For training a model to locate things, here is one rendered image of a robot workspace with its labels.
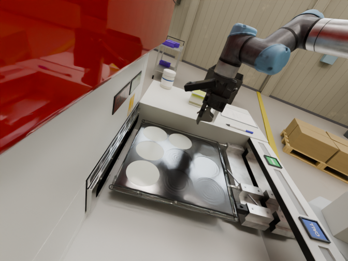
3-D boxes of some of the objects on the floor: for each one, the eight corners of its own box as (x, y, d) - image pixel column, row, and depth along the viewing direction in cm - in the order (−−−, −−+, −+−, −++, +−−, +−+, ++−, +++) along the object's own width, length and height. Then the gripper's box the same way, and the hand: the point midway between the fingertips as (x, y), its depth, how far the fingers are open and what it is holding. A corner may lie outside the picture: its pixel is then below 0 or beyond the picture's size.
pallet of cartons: (337, 159, 340) (356, 142, 317) (363, 191, 265) (390, 173, 242) (276, 132, 361) (289, 115, 338) (284, 155, 285) (302, 134, 262)
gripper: (237, 84, 55) (210, 135, 66) (237, 78, 62) (213, 125, 73) (212, 74, 56) (190, 126, 67) (215, 70, 63) (194, 117, 74)
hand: (197, 120), depth 70 cm, fingers closed
